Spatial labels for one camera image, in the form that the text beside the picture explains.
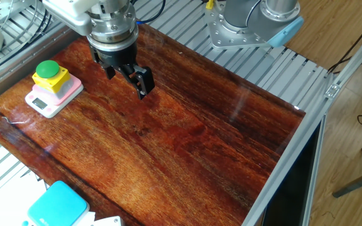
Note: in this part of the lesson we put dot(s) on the aluminium table frame rail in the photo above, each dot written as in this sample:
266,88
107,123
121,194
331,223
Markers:
11,75
294,150

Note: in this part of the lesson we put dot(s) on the pink white kitchen scale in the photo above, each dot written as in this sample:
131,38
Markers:
39,104

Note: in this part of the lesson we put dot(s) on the silver corner bracket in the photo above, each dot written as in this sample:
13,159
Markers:
332,91

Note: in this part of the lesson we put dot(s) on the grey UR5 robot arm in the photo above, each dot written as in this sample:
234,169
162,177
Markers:
240,12

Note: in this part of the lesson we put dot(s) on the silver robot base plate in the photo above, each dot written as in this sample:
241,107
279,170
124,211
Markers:
222,38

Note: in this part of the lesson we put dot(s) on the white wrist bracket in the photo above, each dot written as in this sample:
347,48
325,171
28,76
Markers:
71,12

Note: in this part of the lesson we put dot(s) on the yellow box green push button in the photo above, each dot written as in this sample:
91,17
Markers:
51,80

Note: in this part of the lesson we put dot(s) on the aluminium frame post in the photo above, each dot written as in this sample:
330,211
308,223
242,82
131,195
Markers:
360,53

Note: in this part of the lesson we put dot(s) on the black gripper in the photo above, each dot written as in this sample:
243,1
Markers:
115,56

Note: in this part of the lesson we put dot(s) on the turquoise white scale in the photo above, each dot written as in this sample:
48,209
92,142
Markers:
58,205

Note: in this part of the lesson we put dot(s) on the glossy dark wood board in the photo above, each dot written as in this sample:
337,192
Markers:
174,135

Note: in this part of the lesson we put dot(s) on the yellow connector plug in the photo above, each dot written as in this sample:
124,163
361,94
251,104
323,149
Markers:
210,4

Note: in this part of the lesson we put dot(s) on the white paper sheet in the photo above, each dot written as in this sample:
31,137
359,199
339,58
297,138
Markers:
5,207

